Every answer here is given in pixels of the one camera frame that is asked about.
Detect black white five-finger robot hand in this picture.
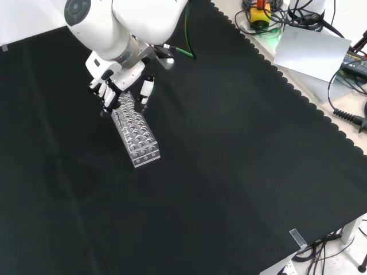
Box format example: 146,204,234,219
85,51,156,117

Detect clear glass test tube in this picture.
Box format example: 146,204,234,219
112,109,124,133

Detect clear plastic test tube rack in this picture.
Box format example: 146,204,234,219
110,90,161,169

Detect black bench cloth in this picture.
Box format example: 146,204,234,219
0,0,367,275

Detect yellow emergency stop button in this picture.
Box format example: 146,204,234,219
249,3,271,29

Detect pale grey board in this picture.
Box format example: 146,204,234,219
272,24,353,84

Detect black power adapter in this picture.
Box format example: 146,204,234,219
339,48,367,78

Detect clear tape strip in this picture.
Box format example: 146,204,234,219
289,227,308,249

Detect black tripod leg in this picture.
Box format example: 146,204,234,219
351,28,367,56

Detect black plug connector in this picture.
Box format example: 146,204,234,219
357,100,367,133

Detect grey bench leg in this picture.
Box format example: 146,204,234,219
341,219,361,245

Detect green cable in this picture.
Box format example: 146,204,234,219
184,2,197,60

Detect white robot base black straps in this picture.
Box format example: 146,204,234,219
287,0,327,29

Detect black cable with ribbed sleeve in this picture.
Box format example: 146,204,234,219
327,69,363,125

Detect black cables under bench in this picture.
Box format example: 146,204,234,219
291,229,355,275

